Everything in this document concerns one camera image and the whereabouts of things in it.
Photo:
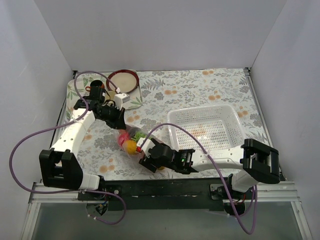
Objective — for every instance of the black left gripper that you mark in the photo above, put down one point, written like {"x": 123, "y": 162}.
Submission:
{"x": 116, "y": 119}

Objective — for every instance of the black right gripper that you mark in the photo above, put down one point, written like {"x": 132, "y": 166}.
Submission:
{"x": 146, "y": 160}

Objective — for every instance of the clear zip top bag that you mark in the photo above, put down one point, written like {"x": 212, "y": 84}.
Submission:
{"x": 131, "y": 130}

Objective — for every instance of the green fake grapes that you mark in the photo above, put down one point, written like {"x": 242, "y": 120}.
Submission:
{"x": 138, "y": 135}

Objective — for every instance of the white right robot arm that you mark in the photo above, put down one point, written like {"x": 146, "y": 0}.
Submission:
{"x": 256, "y": 162}

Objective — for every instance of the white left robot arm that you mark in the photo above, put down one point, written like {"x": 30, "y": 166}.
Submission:
{"x": 59, "y": 165}

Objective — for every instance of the red fake tomato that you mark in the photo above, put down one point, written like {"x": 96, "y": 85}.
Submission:
{"x": 123, "y": 137}

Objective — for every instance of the yellow fake bell pepper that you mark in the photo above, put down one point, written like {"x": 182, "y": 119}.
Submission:
{"x": 130, "y": 147}

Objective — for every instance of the cream enamel mug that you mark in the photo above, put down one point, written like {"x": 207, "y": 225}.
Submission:
{"x": 110, "y": 95}

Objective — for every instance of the brown orange teacup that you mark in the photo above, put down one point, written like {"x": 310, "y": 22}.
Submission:
{"x": 95, "y": 83}

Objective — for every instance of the red rimmed cream plate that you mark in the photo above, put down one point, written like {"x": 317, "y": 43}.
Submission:
{"x": 126, "y": 80}

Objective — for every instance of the floral serving tray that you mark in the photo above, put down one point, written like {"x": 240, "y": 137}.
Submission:
{"x": 136, "y": 99}

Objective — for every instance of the floral patterned tablecloth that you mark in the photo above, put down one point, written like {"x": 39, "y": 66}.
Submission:
{"x": 164, "y": 91}

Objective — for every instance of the white perforated plastic basket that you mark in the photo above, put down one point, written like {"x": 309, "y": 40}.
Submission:
{"x": 216, "y": 127}

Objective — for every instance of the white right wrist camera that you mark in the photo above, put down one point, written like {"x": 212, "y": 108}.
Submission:
{"x": 146, "y": 147}

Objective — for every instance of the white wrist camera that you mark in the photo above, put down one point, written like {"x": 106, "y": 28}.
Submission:
{"x": 146, "y": 147}
{"x": 120, "y": 99}

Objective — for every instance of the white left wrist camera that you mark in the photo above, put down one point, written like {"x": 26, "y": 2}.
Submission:
{"x": 120, "y": 99}

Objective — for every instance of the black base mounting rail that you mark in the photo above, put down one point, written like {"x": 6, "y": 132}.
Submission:
{"x": 163, "y": 194}

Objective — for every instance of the aluminium frame rail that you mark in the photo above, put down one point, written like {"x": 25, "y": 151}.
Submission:
{"x": 62, "y": 197}

